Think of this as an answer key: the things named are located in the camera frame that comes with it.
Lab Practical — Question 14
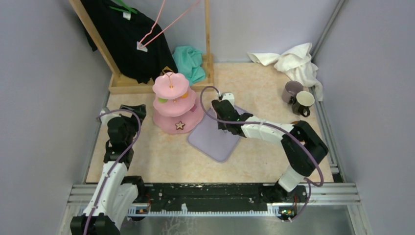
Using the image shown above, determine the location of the green macaron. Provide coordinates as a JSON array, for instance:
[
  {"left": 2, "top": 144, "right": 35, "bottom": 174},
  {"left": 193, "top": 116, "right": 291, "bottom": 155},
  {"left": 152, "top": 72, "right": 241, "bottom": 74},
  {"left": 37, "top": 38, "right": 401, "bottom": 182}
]
[{"left": 158, "top": 98, "right": 168, "bottom": 103}]

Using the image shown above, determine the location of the pink cake slice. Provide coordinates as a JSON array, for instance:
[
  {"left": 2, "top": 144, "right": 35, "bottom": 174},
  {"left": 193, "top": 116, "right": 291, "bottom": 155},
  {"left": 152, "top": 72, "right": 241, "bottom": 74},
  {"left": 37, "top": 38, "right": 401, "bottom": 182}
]
[{"left": 189, "top": 105, "right": 197, "bottom": 112}]

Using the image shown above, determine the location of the brown star cookie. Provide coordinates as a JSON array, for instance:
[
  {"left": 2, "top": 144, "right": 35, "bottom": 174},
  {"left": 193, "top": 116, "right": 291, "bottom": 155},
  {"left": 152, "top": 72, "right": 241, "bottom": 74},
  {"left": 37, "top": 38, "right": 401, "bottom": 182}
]
[{"left": 175, "top": 121, "right": 185, "bottom": 130}]

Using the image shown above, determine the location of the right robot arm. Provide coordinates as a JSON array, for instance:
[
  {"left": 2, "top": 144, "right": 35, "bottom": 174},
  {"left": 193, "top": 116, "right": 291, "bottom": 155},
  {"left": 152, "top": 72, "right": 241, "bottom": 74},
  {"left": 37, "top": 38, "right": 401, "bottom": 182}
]
[{"left": 211, "top": 99, "right": 328, "bottom": 202}]

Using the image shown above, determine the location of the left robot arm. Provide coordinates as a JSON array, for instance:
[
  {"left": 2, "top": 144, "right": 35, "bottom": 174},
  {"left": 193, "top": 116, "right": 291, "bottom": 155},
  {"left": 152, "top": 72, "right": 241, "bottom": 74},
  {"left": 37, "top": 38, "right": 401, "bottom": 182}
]
[{"left": 70, "top": 104, "right": 147, "bottom": 235}]

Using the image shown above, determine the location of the lavender serving tray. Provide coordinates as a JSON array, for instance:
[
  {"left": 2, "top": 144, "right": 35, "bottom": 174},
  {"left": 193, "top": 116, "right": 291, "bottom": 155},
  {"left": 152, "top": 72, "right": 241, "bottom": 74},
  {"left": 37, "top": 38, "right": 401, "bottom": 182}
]
[{"left": 187, "top": 115, "right": 241, "bottom": 163}]

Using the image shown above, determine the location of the wooden clothes rack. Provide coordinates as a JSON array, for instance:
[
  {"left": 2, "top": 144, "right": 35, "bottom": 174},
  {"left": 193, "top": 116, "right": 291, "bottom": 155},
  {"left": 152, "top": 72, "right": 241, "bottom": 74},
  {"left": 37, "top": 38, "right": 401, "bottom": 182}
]
[{"left": 69, "top": 0, "right": 214, "bottom": 94}]

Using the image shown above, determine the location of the pink three-tier cake stand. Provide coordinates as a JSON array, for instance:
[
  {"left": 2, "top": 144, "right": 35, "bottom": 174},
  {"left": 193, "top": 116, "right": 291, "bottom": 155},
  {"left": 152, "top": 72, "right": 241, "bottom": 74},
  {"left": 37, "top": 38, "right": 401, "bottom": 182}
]
[{"left": 152, "top": 70, "right": 204, "bottom": 134}]

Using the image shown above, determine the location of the teal cloth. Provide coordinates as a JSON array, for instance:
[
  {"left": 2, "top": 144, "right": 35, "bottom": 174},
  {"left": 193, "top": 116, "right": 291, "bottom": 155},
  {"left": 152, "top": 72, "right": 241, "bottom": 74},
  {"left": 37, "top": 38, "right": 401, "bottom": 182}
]
[{"left": 172, "top": 46, "right": 206, "bottom": 86}]

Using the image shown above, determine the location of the pink clothes hanger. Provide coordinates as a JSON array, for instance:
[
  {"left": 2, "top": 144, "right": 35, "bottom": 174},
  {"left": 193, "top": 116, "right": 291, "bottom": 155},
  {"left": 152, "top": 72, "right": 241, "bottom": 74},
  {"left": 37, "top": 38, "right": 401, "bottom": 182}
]
[{"left": 137, "top": 0, "right": 201, "bottom": 50}]

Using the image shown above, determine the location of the black t-shirt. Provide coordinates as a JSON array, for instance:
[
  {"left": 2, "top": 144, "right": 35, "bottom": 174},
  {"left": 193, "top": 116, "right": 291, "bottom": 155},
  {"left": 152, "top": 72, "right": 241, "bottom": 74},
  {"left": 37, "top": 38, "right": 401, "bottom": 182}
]
[{"left": 82, "top": 0, "right": 178, "bottom": 83}]

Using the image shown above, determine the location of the purple mug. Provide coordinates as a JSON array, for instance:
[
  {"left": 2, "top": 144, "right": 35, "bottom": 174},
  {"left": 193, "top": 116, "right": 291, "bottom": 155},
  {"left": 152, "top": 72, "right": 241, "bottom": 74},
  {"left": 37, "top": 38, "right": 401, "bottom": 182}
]
[{"left": 281, "top": 81, "right": 303, "bottom": 104}]

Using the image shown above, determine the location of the black cream-lined mug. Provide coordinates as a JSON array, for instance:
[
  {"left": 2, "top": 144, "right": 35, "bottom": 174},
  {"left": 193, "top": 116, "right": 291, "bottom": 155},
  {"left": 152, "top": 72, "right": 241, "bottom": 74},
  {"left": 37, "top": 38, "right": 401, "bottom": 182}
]
[{"left": 292, "top": 91, "right": 315, "bottom": 118}]

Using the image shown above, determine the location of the white towel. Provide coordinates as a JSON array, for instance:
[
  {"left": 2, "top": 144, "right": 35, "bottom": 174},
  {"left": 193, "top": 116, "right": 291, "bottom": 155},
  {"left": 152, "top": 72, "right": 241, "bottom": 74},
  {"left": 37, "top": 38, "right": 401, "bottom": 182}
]
[{"left": 247, "top": 43, "right": 323, "bottom": 102}]

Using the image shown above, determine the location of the green clothes hanger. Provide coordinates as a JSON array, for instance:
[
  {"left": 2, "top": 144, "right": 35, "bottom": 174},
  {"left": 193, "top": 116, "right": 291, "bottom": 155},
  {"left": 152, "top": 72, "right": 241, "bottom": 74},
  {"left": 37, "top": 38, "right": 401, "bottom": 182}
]
[{"left": 109, "top": 0, "right": 138, "bottom": 14}]

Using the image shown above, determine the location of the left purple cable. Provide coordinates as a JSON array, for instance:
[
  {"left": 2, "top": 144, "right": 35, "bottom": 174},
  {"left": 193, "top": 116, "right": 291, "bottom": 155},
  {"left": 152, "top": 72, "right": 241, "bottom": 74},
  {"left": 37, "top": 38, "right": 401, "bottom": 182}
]
[{"left": 82, "top": 109, "right": 142, "bottom": 235}]

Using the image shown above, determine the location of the purple cable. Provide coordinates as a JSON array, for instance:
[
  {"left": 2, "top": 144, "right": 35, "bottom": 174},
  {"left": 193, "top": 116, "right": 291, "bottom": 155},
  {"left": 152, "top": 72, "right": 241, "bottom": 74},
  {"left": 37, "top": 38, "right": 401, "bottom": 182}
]
[
  {"left": 199, "top": 86, "right": 325, "bottom": 223},
  {"left": 82, "top": 109, "right": 142, "bottom": 235}
]

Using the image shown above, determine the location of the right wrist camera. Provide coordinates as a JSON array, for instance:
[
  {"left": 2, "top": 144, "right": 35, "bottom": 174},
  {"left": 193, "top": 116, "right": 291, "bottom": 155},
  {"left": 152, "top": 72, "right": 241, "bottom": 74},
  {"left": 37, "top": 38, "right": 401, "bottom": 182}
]
[{"left": 219, "top": 92, "right": 235, "bottom": 106}]

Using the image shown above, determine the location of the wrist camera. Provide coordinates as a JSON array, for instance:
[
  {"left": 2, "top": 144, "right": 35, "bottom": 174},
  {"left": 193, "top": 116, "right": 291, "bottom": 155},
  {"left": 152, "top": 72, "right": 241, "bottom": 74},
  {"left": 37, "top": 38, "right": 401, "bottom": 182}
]
[
  {"left": 96, "top": 107, "right": 120, "bottom": 125},
  {"left": 219, "top": 92, "right": 235, "bottom": 106}
]

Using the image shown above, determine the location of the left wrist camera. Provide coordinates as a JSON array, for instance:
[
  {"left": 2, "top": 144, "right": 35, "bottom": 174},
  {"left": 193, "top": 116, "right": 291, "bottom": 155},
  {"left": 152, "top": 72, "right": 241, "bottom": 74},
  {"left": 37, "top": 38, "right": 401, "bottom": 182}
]
[{"left": 96, "top": 107, "right": 120, "bottom": 125}]

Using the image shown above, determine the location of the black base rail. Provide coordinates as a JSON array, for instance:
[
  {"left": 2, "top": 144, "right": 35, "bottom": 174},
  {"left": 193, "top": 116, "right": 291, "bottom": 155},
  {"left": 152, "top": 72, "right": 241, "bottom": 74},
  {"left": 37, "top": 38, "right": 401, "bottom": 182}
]
[{"left": 66, "top": 182, "right": 361, "bottom": 218}]

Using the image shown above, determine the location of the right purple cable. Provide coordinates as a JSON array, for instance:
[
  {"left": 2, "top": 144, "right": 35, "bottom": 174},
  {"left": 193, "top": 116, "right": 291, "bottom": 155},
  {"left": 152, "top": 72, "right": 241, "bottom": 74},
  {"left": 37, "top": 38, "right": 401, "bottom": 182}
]
[{"left": 199, "top": 86, "right": 325, "bottom": 223}]

